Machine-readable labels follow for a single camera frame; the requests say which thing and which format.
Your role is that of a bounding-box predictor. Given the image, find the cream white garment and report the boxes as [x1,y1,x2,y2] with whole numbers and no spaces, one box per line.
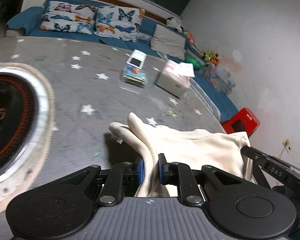
[109,113,253,197]

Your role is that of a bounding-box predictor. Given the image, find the left butterfly pillow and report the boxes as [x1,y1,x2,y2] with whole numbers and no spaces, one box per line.
[40,1,97,35]

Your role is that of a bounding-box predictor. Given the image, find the green bowl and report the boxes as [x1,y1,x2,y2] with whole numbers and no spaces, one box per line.
[184,56,203,70]

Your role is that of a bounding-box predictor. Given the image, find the yellow black plush toy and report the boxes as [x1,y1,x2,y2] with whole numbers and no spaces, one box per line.
[200,50,220,65]

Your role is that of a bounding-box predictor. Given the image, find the clear plastic toy bin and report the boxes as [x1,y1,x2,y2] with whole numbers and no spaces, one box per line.
[203,64,236,95]

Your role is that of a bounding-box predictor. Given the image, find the black white plush toy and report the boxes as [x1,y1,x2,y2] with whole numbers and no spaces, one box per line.
[166,17,183,33]

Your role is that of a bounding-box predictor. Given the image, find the right butterfly pillow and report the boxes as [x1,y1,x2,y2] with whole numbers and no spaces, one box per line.
[95,5,146,42]

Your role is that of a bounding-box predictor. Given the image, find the wall power socket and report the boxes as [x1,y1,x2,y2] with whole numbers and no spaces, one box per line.
[282,139,292,153]

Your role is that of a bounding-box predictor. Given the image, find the butterfly pillow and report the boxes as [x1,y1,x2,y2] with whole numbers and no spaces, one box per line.
[95,5,146,42]
[40,1,97,35]

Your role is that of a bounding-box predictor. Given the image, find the red plastic stool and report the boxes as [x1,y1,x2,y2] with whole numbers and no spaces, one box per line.
[222,108,260,137]

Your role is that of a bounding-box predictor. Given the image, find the grey cushion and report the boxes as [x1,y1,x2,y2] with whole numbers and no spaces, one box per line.
[150,24,186,60]

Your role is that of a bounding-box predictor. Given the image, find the blue sectional sofa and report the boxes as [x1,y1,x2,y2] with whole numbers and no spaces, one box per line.
[5,0,240,124]

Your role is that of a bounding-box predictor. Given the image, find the white tissue box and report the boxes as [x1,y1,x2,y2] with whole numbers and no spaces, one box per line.
[156,60,195,98]

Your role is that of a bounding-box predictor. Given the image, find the orange plush toy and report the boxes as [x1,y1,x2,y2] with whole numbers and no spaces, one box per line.
[187,33,194,44]

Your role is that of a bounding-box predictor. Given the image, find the round table heater inset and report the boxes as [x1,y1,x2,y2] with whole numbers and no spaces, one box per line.
[0,62,55,213]

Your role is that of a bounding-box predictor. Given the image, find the white phone box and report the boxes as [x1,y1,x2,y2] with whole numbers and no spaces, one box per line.
[126,49,147,69]

